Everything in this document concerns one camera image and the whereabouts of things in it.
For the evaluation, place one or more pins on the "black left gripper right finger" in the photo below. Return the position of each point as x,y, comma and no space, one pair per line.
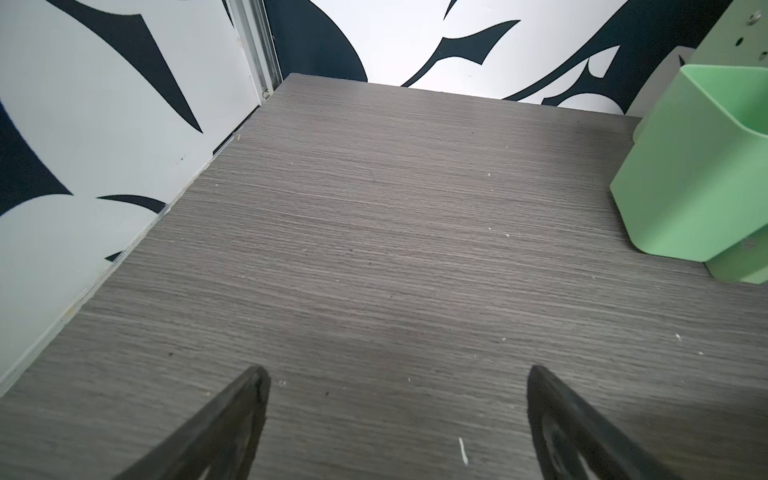
572,440

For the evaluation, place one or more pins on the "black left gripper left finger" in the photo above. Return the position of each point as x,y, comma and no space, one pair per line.
219,442

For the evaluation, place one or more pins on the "green wooden shelf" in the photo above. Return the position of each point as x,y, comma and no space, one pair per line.
739,38

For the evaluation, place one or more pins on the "small green plastic bin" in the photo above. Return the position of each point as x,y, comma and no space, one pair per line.
695,181

